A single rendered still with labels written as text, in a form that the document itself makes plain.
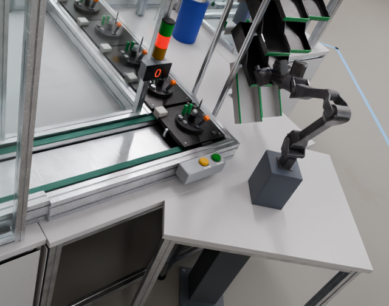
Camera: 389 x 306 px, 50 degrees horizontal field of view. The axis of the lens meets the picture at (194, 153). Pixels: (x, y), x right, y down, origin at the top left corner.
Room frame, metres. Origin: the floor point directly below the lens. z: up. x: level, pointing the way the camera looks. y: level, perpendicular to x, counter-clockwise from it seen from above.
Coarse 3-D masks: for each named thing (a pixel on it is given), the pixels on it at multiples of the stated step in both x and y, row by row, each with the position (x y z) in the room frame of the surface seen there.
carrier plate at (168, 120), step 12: (168, 108) 1.54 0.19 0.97; (180, 108) 1.58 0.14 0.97; (192, 108) 1.62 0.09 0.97; (168, 120) 1.46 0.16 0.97; (168, 132) 1.40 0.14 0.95; (180, 132) 1.41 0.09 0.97; (204, 132) 1.48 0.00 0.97; (216, 132) 1.52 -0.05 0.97; (180, 144) 1.35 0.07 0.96; (192, 144) 1.37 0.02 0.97
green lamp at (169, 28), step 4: (160, 24) 1.41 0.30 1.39; (164, 24) 1.40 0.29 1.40; (160, 28) 1.40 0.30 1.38; (164, 28) 1.40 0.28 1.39; (168, 28) 1.40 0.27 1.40; (172, 28) 1.41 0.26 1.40; (160, 32) 1.40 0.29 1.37; (164, 32) 1.40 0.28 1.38; (168, 32) 1.40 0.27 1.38; (172, 32) 1.42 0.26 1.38; (168, 36) 1.41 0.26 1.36
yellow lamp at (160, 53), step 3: (156, 48) 1.40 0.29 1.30; (159, 48) 1.40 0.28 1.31; (153, 51) 1.40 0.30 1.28; (156, 51) 1.40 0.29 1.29; (159, 51) 1.40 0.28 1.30; (162, 51) 1.40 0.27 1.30; (165, 51) 1.41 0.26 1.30; (153, 54) 1.40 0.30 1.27; (156, 54) 1.40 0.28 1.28; (159, 54) 1.40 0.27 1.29; (162, 54) 1.40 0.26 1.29; (153, 57) 1.40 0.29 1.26; (156, 57) 1.40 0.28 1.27; (159, 57) 1.40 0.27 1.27; (162, 57) 1.41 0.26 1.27
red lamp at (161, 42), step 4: (160, 36) 1.40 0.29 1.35; (164, 36) 1.40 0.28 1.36; (156, 40) 1.41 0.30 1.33; (160, 40) 1.40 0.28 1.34; (164, 40) 1.40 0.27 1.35; (168, 40) 1.41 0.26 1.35; (156, 44) 1.40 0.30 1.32; (160, 44) 1.40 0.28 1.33; (164, 44) 1.40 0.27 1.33; (160, 48) 1.40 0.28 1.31; (164, 48) 1.40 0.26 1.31
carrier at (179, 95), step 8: (152, 80) 1.66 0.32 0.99; (160, 80) 1.64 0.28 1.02; (168, 80) 1.75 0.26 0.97; (152, 88) 1.59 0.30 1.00; (160, 88) 1.63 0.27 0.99; (176, 88) 1.72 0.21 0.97; (152, 96) 1.57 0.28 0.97; (160, 96) 1.59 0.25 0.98; (168, 96) 1.62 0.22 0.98; (176, 96) 1.66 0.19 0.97; (184, 96) 1.68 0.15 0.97; (152, 104) 1.51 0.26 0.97; (160, 104) 1.54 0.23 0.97; (168, 104) 1.57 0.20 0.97; (176, 104) 1.60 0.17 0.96
